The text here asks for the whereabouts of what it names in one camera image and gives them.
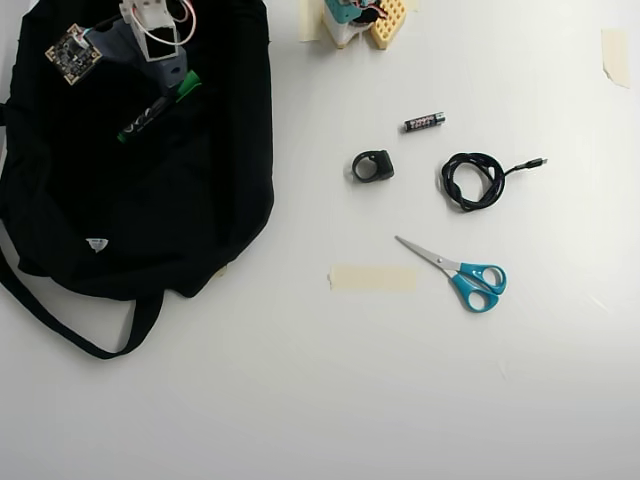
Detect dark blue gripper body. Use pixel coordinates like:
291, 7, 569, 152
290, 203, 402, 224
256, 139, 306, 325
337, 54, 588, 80
87, 19, 190, 91

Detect bare camera circuit board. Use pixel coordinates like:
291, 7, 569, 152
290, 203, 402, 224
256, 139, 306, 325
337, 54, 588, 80
43, 23, 104, 87

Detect coiled black USB cable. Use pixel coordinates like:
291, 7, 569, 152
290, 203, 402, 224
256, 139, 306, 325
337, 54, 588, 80
439, 152, 550, 214

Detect white red servo cable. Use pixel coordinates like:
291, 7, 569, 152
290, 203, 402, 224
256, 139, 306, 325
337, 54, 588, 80
132, 0, 197, 49

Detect black plastic ring clip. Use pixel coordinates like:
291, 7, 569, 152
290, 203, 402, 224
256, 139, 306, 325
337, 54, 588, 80
350, 149, 396, 184

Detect blue-handled scissors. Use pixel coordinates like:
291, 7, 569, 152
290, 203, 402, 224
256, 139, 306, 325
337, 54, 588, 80
394, 234, 508, 314

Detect green marker with black barrel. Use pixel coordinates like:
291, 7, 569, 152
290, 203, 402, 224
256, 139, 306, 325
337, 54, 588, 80
116, 69, 202, 144

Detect black fabric bag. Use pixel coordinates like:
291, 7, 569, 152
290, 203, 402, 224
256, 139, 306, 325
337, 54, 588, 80
0, 0, 276, 360

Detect torn beige masking tape strip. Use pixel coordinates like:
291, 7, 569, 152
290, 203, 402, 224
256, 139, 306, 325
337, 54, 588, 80
600, 28, 632, 90

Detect yellow perforated robot base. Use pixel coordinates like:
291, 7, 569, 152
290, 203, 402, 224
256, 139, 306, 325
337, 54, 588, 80
323, 0, 407, 51

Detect long beige masking tape strip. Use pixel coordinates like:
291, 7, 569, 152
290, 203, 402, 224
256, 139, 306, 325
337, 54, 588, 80
327, 264, 419, 294

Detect black AA battery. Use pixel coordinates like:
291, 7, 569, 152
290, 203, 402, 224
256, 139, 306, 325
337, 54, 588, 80
401, 111, 446, 135

